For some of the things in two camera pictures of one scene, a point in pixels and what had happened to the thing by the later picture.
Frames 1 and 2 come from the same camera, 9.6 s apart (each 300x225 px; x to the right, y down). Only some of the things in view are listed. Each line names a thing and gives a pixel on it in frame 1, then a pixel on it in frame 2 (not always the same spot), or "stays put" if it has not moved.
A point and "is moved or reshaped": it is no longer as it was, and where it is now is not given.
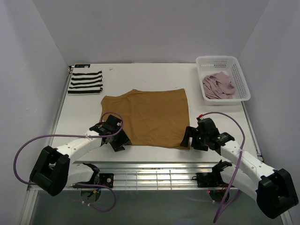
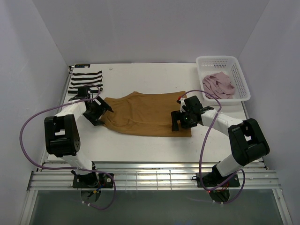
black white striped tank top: [90, 83] stays put
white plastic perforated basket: [222, 81] stays put
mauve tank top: [218, 86] stays put
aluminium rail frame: [158, 176] stays put
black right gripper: [189, 132] -> [178, 115]
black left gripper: [123, 138] -> [94, 119]
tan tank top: [155, 118] is moved or reshaped
